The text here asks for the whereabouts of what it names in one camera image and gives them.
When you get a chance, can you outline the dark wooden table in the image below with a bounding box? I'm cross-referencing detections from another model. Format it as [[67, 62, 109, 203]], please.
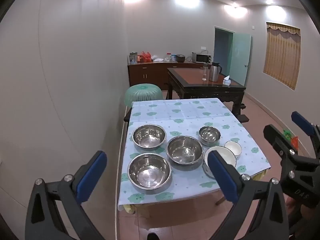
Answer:
[[166, 67, 249, 123]]

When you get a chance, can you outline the cloud print tablecloth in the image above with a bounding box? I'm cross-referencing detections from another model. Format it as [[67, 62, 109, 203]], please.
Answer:
[[117, 98, 272, 212]]

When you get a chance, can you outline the small steel bowl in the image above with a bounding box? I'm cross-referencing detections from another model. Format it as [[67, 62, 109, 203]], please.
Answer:
[[199, 126, 222, 147]]

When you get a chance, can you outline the pale green door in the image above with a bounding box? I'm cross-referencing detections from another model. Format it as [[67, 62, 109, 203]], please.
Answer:
[[230, 33, 251, 87]]

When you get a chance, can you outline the person's right hand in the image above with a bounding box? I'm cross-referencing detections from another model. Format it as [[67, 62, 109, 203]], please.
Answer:
[[286, 195, 304, 230]]

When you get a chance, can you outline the red plastic bag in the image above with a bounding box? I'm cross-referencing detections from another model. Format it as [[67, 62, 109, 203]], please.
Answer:
[[139, 51, 152, 63]]

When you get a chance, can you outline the small white bowl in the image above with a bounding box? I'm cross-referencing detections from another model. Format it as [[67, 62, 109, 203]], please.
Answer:
[[224, 141, 242, 158]]

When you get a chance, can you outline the yellow under cloth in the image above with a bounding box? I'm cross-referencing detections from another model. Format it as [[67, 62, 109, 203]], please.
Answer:
[[124, 170, 269, 214]]

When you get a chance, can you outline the steel thermos jug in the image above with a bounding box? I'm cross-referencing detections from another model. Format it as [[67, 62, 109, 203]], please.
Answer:
[[209, 62, 220, 82]]

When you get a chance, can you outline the large steel bowl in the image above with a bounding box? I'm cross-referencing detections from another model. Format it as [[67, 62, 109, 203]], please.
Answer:
[[127, 153, 172, 190], [132, 124, 167, 151], [166, 135, 203, 165]]

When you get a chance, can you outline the yellow window curtain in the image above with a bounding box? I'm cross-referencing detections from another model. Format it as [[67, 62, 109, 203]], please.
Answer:
[[263, 22, 301, 91]]

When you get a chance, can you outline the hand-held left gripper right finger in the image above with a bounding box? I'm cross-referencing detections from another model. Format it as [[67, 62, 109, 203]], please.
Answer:
[[207, 151, 290, 240]]

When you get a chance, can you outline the microwave oven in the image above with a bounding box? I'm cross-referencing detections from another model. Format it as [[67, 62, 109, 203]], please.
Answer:
[[192, 52, 212, 64]]

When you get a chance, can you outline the brown wooden cabinet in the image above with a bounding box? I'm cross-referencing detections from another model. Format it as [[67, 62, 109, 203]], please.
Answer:
[[127, 61, 208, 90]]

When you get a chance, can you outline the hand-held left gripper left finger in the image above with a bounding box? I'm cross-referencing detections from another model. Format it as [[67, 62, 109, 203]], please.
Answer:
[[25, 151, 108, 240]]

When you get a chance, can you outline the white enamel bowl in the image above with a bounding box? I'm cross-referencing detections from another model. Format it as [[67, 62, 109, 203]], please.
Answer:
[[203, 146, 237, 178]]

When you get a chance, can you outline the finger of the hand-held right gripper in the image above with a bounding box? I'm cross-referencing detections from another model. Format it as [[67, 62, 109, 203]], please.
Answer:
[[291, 111, 320, 159], [263, 124, 320, 178]]

